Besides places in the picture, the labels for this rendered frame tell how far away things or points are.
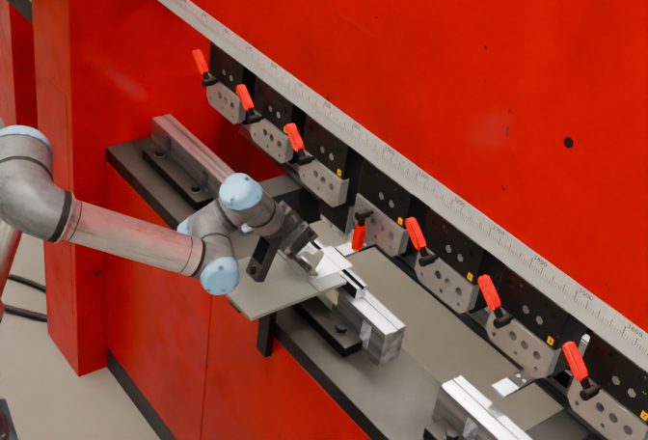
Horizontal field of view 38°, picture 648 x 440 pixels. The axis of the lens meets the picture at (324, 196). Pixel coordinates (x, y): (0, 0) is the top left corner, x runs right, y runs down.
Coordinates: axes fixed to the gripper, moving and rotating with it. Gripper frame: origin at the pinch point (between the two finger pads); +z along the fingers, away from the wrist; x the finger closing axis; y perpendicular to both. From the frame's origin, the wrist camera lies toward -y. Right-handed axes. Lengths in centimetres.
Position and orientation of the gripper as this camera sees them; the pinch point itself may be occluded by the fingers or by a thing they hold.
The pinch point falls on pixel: (304, 266)
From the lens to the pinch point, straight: 213.1
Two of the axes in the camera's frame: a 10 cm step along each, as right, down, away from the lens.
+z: 4.2, 4.7, 7.8
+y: 6.8, -7.3, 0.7
